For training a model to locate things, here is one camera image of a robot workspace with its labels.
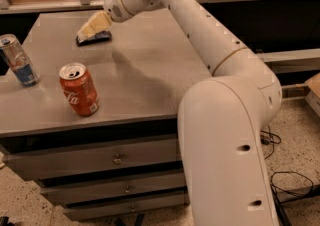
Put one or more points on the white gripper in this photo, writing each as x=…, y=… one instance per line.
x=113, y=9

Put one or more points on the blue rxbar blueberry bar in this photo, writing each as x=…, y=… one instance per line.
x=98, y=37

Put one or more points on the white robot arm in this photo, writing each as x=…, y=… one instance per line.
x=219, y=119

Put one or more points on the red coca-cola can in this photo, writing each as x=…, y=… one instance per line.
x=79, y=89

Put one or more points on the silver blue red bull can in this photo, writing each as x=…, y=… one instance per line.
x=18, y=61

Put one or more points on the grey drawer cabinet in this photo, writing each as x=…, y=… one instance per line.
x=140, y=76

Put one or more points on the top grey drawer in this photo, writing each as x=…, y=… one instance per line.
x=94, y=157

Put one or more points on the grey drawer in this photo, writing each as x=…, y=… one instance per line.
x=125, y=206
x=114, y=187
x=94, y=157

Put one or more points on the middle grey drawer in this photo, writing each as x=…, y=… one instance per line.
x=114, y=187

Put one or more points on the bottom grey drawer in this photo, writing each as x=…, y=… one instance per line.
x=125, y=206

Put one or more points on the cardboard box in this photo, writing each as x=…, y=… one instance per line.
x=313, y=97

